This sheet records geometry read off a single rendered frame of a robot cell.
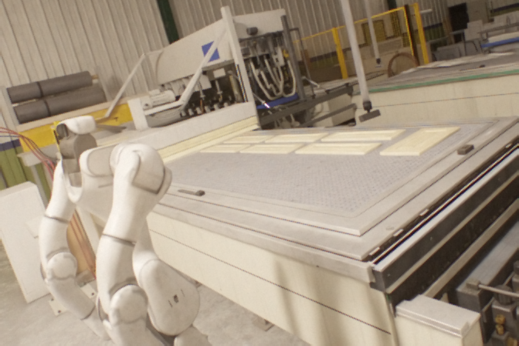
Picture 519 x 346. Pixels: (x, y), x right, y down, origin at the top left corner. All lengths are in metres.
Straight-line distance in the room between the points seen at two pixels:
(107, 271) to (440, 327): 1.04
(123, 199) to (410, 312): 1.03
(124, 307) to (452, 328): 0.99
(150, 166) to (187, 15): 8.80
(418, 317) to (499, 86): 4.28
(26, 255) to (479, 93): 5.31
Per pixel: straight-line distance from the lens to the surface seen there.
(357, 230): 1.61
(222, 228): 2.14
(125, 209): 0.94
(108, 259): 0.94
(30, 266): 4.50
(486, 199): 2.08
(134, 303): 0.97
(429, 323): 1.52
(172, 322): 1.25
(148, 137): 4.25
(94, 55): 8.69
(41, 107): 7.56
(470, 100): 5.70
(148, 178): 0.95
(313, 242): 1.65
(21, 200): 4.38
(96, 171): 1.06
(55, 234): 1.37
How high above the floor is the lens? 1.56
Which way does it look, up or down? 10 degrees down
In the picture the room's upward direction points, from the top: 15 degrees counter-clockwise
